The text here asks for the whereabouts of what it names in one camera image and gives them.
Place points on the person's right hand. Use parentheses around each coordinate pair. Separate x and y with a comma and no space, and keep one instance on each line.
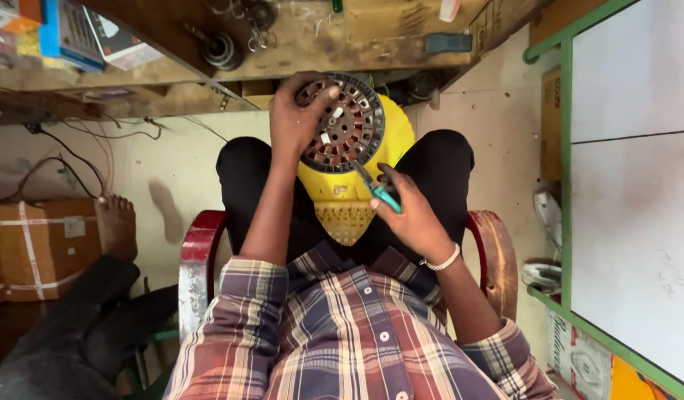
(417,222)

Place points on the person's left hand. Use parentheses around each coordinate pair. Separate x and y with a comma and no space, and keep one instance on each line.
(289,119)

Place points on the round copper-wound motor stator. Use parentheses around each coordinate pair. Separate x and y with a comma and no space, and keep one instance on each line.
(350,130)

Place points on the black trousers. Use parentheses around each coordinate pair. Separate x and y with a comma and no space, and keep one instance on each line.
(447,166)

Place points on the yellow plastic stool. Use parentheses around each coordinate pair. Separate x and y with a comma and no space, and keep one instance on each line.
(397,139)

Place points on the wooden workbench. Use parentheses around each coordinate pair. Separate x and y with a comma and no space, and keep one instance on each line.
(330,39)

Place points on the black round pulley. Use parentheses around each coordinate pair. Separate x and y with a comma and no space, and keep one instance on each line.
(222,51)

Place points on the green marker pen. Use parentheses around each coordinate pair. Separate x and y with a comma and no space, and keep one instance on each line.
(337,5)

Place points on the plaid shirt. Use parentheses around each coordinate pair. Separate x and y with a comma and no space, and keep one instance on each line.
(353,339)

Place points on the black round motor part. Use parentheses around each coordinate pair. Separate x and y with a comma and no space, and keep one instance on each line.
(422,86)

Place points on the brown cardboard sheet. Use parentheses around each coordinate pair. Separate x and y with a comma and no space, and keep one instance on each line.
(550,122)

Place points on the red plastic chair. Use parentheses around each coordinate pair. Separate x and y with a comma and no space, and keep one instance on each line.
(200,261)

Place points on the white product box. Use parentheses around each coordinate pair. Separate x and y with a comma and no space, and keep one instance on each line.
(125,47)

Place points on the white plastic piece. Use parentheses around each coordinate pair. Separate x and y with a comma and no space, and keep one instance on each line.
(449,9)

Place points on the white printed carton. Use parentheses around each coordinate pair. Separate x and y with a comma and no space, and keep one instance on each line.
(578,355)

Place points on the green-framed white cabinet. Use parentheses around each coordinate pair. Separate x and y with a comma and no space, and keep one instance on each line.
(630,194)

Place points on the blue product box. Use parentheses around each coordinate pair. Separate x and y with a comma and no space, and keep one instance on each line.
(69,33)

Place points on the yellow orange packet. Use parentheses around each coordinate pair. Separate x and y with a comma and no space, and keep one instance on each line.
(636,383)

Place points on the taped cardboard box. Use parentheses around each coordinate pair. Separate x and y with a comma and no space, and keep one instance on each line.
(42,250)

